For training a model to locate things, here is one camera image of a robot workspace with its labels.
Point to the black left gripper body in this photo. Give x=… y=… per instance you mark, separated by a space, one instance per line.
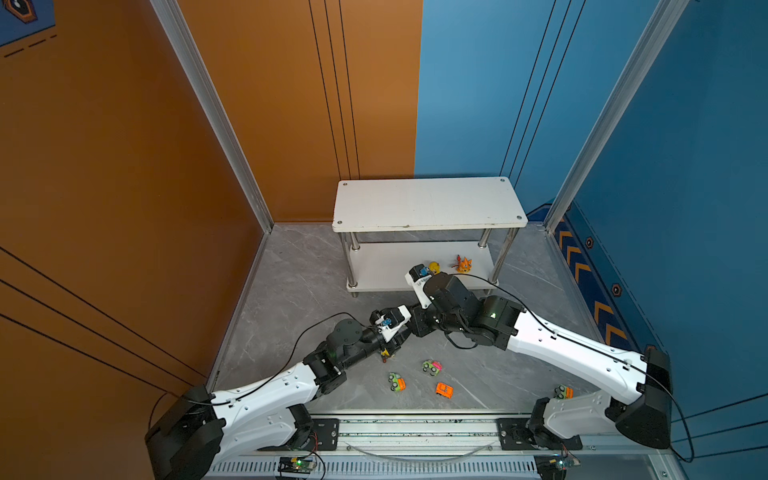
x=390 y=345

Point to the orange dragon toy figure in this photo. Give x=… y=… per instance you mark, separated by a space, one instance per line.
x=462 y=265

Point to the green pink toy car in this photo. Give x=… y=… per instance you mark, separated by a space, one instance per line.
x=432 y=367

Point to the orange green toy truck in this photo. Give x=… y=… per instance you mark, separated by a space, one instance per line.
x=563 y=392

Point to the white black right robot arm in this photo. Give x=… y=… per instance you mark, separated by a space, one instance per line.
x=633 y=395

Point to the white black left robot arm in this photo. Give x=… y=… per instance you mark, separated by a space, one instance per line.
x=204 y=428

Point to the white two-tier shelf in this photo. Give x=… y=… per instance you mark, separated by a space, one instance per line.
x=388 y=226

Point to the green orange toy car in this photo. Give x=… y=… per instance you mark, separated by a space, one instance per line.
x=396 y=382

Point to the green circuit board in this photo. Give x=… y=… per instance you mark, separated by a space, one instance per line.
x=555 y=467
x=296 y=467

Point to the right green circuit board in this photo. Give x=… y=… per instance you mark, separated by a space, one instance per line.
x=555 y=467

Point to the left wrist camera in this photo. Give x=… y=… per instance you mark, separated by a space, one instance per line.
x=392 y=321

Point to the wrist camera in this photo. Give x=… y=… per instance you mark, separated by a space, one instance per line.
x=416 y=278
x=392 y=321

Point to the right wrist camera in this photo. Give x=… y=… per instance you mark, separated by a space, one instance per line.
x=416 y=278

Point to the left aluminium corner post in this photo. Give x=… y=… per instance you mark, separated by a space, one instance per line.
x=176 y=29

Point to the aluminium corner post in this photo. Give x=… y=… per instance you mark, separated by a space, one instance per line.
x=650 y=43
x=176 y=29

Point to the right aluminium corner post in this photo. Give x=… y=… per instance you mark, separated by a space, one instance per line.
x=650 y=43

